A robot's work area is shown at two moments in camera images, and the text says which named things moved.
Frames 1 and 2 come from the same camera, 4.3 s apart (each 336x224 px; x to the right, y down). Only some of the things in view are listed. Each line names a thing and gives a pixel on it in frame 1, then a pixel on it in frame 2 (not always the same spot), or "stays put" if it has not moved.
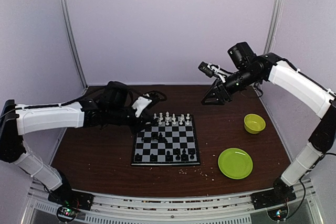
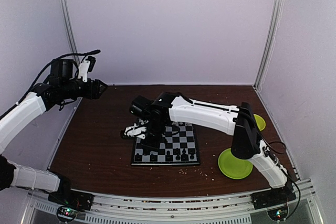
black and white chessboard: [171, 140] stays put
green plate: [235, 163] stays put
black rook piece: [153, 158] stays put
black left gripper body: [116, 116] to [70, 90]
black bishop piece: [177, 157] stays put
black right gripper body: [245, 79] to [155, 144]
